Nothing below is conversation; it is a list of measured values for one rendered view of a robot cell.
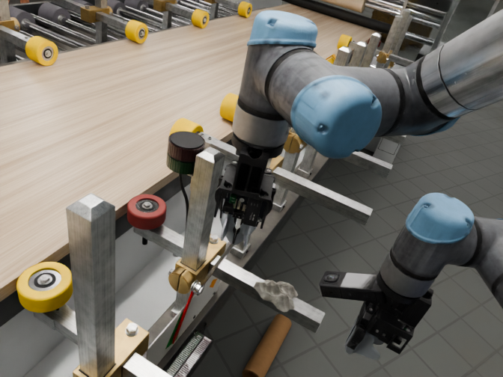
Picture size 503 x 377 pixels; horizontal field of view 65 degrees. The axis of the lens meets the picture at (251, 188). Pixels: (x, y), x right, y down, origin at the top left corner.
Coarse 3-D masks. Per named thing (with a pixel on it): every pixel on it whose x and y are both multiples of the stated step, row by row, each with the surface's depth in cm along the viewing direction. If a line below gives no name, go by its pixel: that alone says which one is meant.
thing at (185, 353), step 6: (198, 336) 84; (192, 342) 83; (198, 342) 83; (186, 348) 81; (192, 348) 82; (180, 354) 80; (186, 354) 80; (174, 360) 79; (180, 360) 79; (174, 366) 78; (180, 366) 78; (168, 372) 77; (174, 372) 77
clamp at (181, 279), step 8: (208, 248) 82; (216, 248) 82; (224, 248) 85; (208, 256) 80; (176, 264) 77; (208, 264) 79; (168, 272) 77; (176, 272) 75; (184, 272) 75; (192, 272) 76; (200, 272) 77; (168, 280) 77; (176, 280) 76; (184, 280) 75; (192, 280) 76; (200, 280) 79; (176, 288) 77; (184, 288) 76
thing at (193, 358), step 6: (204, 342) 83; (210, 342) 84; (198, 348) 82; (204, 348) 82; (192, 354) 81; (198, 354) 81; (192, 360) 80; (186, 366) 78; (192, 366) 79; (180, 372) 77; (186, 372) 77
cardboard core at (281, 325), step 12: (276, 324) 166; (288, 324) 168; (264, 336) 162; (276, 336) 161; (264, 348) 155; (276, 348) 158; (252, 360) 151; (264, 360) 151; (252, 372) 147; (264, 372) 149
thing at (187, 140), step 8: (176, 136) 65; (184, 136) 65; (192, 136) 66; (200, 136) 66; (176, 144) 63; (184, 144) 63; (192, 144) 64; (200, 144) 64; (192, 176) 66; (184, 192) 70
